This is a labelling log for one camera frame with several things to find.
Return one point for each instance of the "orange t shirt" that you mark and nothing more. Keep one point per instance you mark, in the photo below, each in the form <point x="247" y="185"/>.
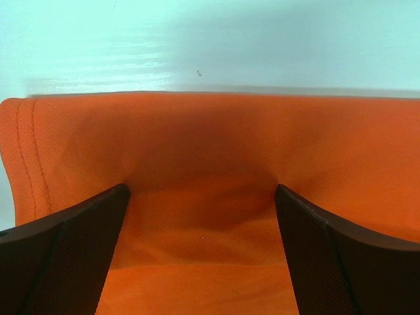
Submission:
<point x="200" y="235"/>

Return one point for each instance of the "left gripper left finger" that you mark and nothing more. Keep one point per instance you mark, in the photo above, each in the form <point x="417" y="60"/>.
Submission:
<point x="58" y="264"/>

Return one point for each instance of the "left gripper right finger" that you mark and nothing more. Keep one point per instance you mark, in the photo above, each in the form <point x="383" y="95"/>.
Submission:
<point x="339" y="267"/>

